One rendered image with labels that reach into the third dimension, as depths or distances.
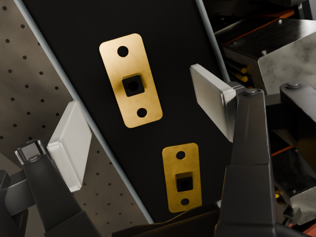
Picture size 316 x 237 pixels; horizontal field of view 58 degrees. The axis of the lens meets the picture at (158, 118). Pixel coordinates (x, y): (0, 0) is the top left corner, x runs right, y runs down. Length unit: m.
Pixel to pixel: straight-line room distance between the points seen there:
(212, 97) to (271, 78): 0.20
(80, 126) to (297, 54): 0.27
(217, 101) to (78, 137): 0.09
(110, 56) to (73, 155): 0.12
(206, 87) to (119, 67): 0.11
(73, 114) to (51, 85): 0.58
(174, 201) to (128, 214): 0.61
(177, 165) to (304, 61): 0.19
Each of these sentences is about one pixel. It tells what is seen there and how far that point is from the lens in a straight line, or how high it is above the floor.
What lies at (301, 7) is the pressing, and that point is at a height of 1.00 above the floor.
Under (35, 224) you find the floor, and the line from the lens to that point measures 1.93.
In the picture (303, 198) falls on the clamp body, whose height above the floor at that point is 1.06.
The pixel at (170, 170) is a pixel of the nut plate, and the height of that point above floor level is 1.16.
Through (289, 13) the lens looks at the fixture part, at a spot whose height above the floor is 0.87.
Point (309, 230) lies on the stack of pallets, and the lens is 1.70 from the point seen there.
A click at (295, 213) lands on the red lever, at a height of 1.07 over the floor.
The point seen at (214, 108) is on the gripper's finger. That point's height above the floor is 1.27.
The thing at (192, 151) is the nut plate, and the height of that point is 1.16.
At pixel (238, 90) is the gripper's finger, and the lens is 0.17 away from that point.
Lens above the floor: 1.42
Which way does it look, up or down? 67 degrees down
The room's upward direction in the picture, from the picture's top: 160 degrees clockwise
